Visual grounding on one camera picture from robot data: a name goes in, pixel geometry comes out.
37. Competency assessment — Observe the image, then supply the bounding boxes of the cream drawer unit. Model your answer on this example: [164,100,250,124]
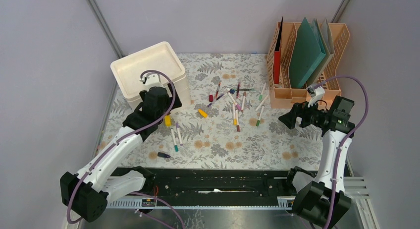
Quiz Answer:
[110,41,191,109]

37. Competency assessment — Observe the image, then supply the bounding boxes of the yellow ink bottle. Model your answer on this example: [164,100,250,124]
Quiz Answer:
[198,109,208,118]

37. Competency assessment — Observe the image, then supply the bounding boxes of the dark blue ink bottle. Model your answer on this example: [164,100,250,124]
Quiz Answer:
[157,152,171,159]

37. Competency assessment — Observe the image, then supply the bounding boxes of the teal file folder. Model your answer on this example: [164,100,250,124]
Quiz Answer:
[289,18,320,89]

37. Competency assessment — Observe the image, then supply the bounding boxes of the red file folder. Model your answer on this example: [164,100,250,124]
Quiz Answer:
[273,17,283,85]

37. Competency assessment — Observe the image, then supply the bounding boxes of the beige file folder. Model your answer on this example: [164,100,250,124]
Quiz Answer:
[306,18,335,85]

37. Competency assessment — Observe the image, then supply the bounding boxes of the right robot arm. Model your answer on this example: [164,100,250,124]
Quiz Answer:
[279,96,355,229]

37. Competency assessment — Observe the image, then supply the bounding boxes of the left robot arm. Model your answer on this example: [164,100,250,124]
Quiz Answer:
[59,82,182,224]

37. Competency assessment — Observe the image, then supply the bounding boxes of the floral desk mat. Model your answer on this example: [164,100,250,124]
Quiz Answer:
[120,54,322,171]

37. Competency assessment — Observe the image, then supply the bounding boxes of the yellow block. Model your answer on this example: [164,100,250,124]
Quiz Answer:
[164,115,172,127]

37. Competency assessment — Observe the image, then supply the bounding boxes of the peach plastic file organizer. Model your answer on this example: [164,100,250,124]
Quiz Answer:
[266,19,350,109]

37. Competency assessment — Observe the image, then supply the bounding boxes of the light green capped marker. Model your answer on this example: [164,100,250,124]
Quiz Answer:
[259,83,266,101]

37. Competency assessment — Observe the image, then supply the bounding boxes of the purple capped white marker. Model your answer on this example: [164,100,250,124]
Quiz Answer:
[175,122,183,146]

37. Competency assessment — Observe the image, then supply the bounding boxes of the purple clear pen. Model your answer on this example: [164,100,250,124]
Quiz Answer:
[207,93,225,108]

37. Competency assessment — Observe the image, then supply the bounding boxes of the dark red capped white marker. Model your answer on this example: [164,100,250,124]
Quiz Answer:
[235,109,240,132]

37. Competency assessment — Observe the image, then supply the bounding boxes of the yellow capped white marker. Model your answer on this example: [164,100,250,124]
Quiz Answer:
[232,103,237,126]

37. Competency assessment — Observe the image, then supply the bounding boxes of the pink clear pen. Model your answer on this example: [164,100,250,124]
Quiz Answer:
[236,81,241,99]

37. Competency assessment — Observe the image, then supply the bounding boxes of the green clear pen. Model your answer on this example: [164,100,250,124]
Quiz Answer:
[234,88,255,91]

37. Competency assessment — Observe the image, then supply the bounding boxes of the orange clear pen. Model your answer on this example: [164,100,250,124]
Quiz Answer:
[214,82,221,100]

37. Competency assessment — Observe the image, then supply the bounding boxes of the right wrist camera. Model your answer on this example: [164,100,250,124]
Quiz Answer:
[307,85,325,107]

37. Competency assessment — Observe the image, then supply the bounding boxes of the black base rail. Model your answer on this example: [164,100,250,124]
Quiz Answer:
[90,167,355,199]

